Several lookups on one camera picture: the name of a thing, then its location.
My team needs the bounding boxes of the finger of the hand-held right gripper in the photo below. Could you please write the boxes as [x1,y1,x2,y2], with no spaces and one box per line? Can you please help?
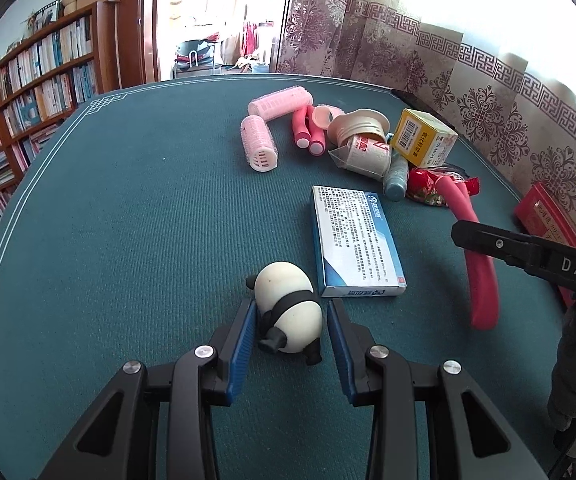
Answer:
[451,219,540,267]

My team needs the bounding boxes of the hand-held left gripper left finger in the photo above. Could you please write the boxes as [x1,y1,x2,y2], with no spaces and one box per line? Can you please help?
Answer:
[38,297,259,480]

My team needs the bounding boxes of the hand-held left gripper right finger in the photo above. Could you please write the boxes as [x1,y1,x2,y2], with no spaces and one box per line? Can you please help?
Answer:
[327,299,551,480]

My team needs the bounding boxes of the long pink foam curler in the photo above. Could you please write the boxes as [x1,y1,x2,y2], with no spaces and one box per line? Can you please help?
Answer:
[440,175,500,331]

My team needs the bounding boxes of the red box container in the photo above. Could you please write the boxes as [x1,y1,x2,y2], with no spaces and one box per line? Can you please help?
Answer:
[513,182,576,307]

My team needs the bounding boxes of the panda toy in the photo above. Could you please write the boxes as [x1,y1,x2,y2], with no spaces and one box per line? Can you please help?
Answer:
[246,261,325,365]

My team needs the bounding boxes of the red candy packet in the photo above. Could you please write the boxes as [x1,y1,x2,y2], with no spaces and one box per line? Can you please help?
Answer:
[407,165,483,208]

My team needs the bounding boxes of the grey tube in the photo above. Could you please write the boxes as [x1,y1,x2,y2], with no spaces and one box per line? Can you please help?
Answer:
[383,152,411,202]

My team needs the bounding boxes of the blue white medicine box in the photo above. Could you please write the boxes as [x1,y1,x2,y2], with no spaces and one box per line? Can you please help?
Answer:
[311,185,407,298]

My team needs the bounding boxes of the yellow cardboard box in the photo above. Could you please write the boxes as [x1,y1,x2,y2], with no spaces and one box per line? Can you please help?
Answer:
[390,108,460,168]

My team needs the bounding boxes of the white thread roll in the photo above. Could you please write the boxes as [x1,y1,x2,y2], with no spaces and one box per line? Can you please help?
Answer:
[329,134,393,181]

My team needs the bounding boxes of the white plastic cup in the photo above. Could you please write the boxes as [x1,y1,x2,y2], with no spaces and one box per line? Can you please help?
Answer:
[327,108,391,148]

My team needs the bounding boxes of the bent pink foam curler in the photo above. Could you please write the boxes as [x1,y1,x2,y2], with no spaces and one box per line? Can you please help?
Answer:
[292,104,329,157]

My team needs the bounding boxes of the patterned curtain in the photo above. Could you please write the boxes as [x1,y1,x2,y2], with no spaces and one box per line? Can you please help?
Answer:
[275,0,576,241]

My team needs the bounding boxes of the black phone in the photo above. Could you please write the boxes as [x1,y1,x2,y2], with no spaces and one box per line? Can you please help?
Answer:
[390,87,449,121]

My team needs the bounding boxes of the metal chair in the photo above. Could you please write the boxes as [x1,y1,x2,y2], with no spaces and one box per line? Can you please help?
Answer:
[174,35,219,78]

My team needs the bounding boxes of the wooden bookshelf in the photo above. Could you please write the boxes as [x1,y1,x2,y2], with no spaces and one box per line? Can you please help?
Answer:
[0,0,118,233]

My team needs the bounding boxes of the rows of books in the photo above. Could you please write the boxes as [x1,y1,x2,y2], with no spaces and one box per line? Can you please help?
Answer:
[0,15,96,226]

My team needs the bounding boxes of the wooden door frame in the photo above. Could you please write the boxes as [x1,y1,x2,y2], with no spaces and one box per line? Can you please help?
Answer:
[115,0,161,91]

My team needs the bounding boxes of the picture frame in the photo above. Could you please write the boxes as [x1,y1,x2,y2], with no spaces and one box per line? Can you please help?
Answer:
[36,0,63,27]

